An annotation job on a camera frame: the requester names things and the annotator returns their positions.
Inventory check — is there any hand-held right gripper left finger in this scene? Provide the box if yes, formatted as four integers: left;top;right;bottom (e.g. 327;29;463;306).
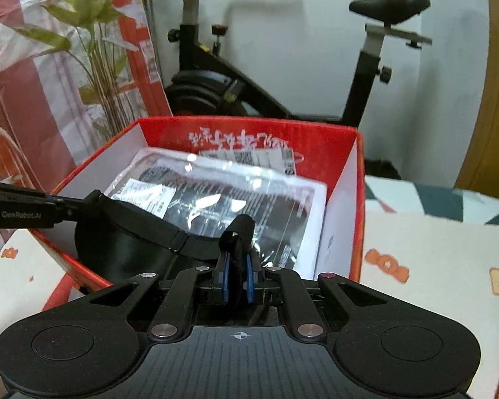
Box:
0;180;53;201

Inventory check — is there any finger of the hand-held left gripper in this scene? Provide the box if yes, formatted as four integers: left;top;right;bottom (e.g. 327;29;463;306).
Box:
87;255;233;340
243;257;390;342

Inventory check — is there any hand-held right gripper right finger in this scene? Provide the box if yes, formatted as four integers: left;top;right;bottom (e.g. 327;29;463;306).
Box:
46;190;105;226

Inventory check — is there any black cap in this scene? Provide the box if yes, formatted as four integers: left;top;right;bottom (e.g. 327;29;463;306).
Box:
74;191;257;289

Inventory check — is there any clear plastic packet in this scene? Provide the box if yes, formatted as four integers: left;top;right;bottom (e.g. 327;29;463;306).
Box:
106;147;327;278

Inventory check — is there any red cardboard box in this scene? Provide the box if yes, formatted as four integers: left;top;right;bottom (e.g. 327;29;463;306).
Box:
29;116;365;296

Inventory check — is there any red and white curtain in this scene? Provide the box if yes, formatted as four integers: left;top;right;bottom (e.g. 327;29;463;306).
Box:
0;0;150;194

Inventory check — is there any green leafy plant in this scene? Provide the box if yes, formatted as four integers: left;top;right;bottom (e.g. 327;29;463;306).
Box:
19;0;141;142

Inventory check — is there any orange printed banner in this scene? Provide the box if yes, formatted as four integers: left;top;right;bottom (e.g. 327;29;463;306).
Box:
116;0;174;118

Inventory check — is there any printed tablecloth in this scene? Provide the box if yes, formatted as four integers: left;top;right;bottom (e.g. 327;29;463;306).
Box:
0;175;499;399

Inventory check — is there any black exercise bike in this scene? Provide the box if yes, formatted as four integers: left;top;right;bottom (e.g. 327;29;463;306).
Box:
133;0;434;179

